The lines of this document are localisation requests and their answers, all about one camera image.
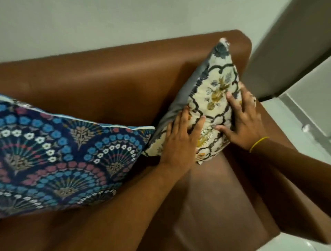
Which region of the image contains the person's left forearm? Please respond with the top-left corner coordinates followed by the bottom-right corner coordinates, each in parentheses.
top-left (51, 162), bottom-right (193, 251)

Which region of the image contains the brown leather sofa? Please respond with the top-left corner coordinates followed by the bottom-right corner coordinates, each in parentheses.
top-left (0, 29), bottom-right (331, 251)

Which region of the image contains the person's left hand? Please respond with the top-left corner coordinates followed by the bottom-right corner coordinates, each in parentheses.
top-left (159, 106), bottom-right (206, 172)

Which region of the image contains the yellow wristband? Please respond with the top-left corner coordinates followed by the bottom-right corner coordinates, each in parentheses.
top-left (249, 137), bottom-right (270, 153)

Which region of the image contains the blue fan-patterned cushion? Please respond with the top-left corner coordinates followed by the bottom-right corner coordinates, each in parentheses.
top-left (0, 94), bottom-right (156, 219)

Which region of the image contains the cream floral cushion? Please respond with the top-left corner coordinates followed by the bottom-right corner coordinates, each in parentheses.
top-left (141, 38), bottom-right (243, 165)

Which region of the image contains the person's right hand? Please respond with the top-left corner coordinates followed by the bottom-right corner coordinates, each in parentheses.
top-left (215, 81), bottom-right (270, 153)

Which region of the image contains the person's right forearm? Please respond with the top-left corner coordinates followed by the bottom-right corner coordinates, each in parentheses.
top-left (249, 138), bottom-right (331, 245)

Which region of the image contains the grey door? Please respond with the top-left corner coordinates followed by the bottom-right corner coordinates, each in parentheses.
top-left (242, 0), bottom-right (331, 102)

